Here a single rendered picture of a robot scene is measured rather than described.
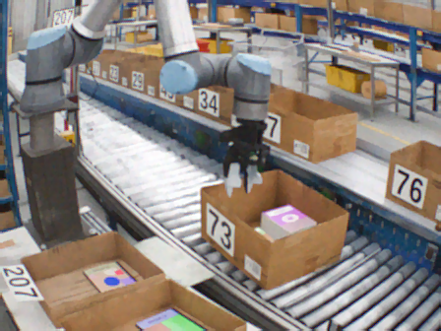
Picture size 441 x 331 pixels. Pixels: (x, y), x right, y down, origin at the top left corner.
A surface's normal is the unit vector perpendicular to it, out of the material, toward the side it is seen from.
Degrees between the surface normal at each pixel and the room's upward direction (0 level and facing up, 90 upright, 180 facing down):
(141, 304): 89
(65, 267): 88
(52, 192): 90
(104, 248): 89
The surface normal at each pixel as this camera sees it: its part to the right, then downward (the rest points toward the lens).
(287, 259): 0.48, 0.33
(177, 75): -0.43, 0.36
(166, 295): 0.68, 0.27
